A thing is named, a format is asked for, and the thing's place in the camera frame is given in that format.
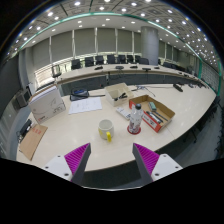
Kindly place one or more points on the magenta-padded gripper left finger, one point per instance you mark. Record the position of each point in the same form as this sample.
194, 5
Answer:
77, 159

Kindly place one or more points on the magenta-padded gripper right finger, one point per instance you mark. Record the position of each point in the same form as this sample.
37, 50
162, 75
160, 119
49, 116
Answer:
146, 159

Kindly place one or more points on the clear printed-label water bottle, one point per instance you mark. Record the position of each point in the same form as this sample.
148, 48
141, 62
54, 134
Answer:
135, 120

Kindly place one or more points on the flat round red coaster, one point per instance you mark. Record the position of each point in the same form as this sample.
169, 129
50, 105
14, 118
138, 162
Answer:
129, 131

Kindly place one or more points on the black pen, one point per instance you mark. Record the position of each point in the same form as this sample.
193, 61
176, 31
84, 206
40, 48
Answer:
156, 117

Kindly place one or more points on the flat cardboard box red label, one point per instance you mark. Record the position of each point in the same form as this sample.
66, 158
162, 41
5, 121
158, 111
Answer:
163, 115

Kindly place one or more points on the brown envelope red print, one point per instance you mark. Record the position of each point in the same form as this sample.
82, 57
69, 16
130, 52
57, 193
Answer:
32, 141

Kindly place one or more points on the small green box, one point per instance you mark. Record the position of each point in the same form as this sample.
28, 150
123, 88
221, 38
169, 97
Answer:
152, 106

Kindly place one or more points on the white printed paper sheet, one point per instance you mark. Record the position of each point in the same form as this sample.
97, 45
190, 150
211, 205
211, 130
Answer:
85, 105

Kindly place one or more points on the black power adapter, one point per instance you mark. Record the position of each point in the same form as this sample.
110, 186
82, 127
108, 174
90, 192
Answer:
25, 127

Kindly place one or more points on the large white paper carton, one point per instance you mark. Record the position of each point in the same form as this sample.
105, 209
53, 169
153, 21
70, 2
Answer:
46, 105

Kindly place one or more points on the black desk telephone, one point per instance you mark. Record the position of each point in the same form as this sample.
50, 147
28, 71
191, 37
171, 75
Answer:
79, 93

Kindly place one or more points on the black clip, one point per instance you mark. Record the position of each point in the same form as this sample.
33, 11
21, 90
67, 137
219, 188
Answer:
120, 97

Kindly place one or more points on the small open beige box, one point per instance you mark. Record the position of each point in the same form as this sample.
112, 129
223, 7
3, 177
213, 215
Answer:
115, 89

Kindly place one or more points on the black table microphone base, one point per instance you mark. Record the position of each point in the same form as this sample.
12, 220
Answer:
178, 87

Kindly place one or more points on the grey monitor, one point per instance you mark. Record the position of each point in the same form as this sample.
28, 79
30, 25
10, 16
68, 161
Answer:
23, 97

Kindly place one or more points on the long curved conference desk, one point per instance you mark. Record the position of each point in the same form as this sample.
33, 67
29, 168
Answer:
90, 71

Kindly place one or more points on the row of black office chairs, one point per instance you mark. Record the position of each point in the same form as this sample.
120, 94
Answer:
100, 60

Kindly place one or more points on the round ceiling lights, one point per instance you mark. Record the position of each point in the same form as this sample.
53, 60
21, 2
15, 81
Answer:
77, 3

